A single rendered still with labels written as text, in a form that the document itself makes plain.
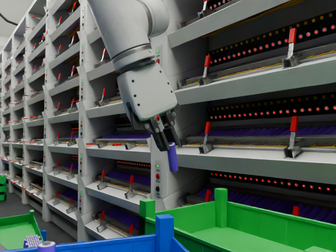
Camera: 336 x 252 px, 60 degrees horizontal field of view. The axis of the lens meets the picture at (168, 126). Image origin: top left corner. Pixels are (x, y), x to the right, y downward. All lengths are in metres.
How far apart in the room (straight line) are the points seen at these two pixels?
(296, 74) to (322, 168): 0.20
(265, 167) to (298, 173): 0.08
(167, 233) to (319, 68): 0.45
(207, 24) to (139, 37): 0.36
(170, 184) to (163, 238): 0.60
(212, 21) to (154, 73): 0.35
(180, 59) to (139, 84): 0.50
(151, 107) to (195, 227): 0.24
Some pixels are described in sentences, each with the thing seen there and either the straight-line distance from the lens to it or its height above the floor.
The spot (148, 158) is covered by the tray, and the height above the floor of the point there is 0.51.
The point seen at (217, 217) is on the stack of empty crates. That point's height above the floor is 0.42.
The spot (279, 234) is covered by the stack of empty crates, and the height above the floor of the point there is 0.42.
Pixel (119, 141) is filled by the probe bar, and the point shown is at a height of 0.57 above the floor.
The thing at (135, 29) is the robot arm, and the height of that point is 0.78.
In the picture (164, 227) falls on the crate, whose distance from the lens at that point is 0.39.
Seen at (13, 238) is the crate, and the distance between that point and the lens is 1.79.
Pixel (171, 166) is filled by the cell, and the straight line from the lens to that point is 0.61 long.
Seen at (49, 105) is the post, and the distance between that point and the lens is 2.26.
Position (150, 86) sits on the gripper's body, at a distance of 0.57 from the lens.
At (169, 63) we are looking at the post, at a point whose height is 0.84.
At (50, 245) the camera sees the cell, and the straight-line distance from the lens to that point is 0.36.
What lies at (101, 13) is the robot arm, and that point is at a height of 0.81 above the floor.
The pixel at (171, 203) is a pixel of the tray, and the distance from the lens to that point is 0.99.
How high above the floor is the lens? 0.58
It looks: 3 degrees up
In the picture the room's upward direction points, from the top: straight up
